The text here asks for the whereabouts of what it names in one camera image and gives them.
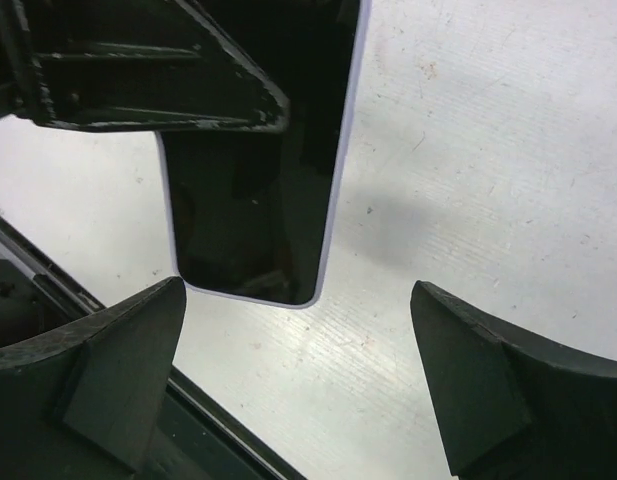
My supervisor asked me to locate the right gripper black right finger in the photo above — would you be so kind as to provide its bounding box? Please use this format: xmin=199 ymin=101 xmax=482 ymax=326
xmin=410 ymin=281 xmax=617 ymax=479

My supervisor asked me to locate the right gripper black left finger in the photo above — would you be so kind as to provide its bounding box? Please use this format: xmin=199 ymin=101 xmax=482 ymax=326
xmin=0 ymin=277 xmax=186 ymax=479

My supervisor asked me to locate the aluminium front rail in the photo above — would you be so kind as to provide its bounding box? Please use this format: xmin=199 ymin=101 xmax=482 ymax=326
xmin=0 ymin=217 xmax=298 ymax=479

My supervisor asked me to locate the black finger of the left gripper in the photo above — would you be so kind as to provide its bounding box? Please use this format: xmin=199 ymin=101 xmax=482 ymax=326
xmin=0 ymin=1 xmax=289 ymax=133

